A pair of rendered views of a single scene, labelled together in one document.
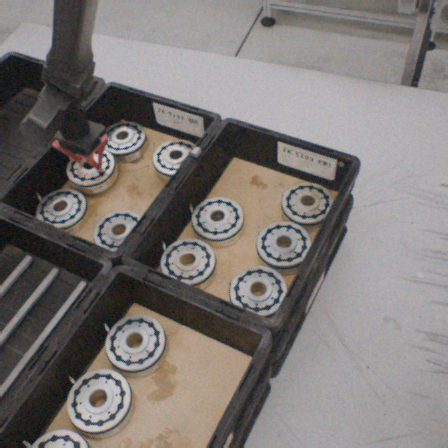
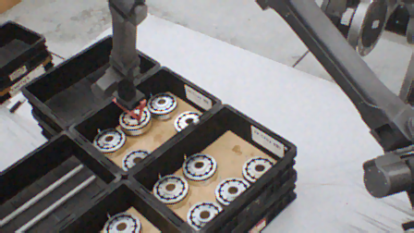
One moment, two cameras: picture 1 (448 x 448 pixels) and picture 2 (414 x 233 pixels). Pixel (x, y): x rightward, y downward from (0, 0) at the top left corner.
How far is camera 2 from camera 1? 0.67 m
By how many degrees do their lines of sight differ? 16
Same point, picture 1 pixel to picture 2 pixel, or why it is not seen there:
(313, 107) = (310, 106)
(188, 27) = (277, 20)
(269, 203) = (238, 165)
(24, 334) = (64, 210)
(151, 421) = not seen: outside the picture
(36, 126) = (99, 89)
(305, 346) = not seen: outside the picture
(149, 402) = not seen: outside the picture
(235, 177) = (224, 143)
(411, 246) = (338, 219)
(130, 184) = (157, 134)
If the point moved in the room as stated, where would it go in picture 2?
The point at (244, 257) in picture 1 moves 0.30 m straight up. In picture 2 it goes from (208, 195) to (195, 121)
